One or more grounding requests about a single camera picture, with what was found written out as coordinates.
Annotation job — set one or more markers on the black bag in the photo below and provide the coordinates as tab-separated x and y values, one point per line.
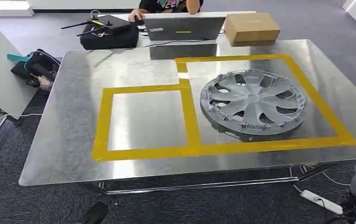
109	40

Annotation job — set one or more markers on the grey laptop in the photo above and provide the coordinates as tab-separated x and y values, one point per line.
184	29

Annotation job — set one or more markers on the yellow tape frame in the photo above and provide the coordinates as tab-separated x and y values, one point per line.
193	123

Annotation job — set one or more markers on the white power strip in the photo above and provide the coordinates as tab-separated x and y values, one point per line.
320	201

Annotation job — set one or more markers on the black robot foot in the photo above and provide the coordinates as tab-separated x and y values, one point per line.
94	213

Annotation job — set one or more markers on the brown cardboard box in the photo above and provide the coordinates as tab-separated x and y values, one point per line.
252	29

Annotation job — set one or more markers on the grey plastic wheel hubcap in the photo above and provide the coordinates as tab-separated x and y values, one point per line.
252	102

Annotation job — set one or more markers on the person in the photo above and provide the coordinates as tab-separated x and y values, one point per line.
165	4

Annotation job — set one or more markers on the steel bench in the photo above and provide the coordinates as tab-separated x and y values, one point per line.
72	123

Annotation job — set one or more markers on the black controller with antennas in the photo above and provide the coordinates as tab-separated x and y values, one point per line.
113	22

